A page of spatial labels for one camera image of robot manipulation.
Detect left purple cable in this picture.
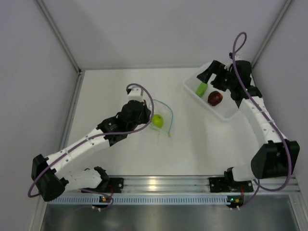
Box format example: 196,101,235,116
28,83,154,197

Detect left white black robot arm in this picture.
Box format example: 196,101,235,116
28,100,151,202

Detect green fake food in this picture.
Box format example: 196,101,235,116
195,82,208,97

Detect left aluminium frame post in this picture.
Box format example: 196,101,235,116
34,0,81,74

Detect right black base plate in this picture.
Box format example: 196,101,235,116
208,177,254,193

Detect white slotted cable duct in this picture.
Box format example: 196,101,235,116
50,194,242,205

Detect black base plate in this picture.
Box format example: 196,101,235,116
208,177,254,193
95,177,124,193

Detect clear plastic bin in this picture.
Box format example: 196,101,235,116
182,62,239,121

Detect aluminium mounting rail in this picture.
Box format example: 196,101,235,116
116,176,301,194

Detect right aluminium frame post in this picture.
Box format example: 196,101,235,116
251,0,294,68

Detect clear zip top bag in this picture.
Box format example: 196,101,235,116
148,99,174,137

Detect green fake apple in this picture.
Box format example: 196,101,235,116
152,114,164,128

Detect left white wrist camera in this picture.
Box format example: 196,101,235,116
127,87,144,102

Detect aluminium frame post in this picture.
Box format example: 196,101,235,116
34,0,81,74
251,0,294,68

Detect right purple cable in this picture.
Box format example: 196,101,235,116
228,31,294,206

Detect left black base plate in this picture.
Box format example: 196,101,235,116
95,177,124,193

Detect red fake apple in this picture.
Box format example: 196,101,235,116
207,91,223,106

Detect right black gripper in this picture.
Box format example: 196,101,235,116
197,61,237,92

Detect purple cable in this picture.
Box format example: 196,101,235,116
228,31,294,206
28,83,154,197

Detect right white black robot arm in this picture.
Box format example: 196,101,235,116
197,60,300,191

